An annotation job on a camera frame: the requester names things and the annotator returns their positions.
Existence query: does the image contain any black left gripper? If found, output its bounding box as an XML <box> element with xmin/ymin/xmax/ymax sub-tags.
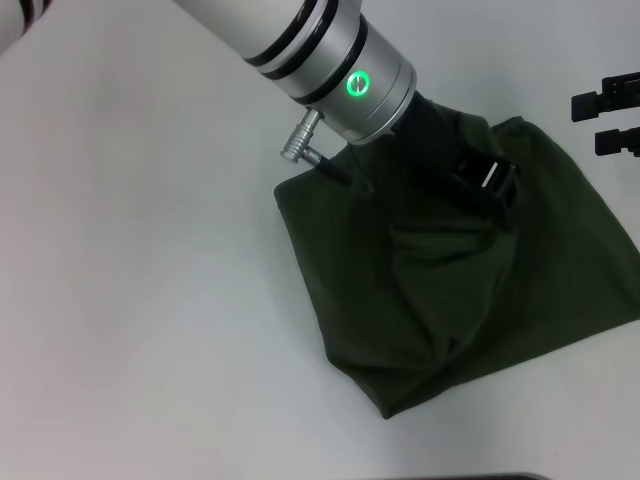
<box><xmin>392</xmin><ymin>92</ymin><xmax>522</xmax><ymax>230</ymax></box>

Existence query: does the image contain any dark green FREE! t-shirt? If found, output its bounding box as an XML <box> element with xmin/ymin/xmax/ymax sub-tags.
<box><xmin>273</xmin><ymin>102</ymin><xmax>640</xmax><ymax>421</ymax></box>

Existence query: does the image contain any silver left cable connector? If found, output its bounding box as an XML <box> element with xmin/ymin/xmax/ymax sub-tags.
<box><xmin>278</xmin><ymin>108</ymin><xmax>325</xmax><ymax>162</ymax></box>

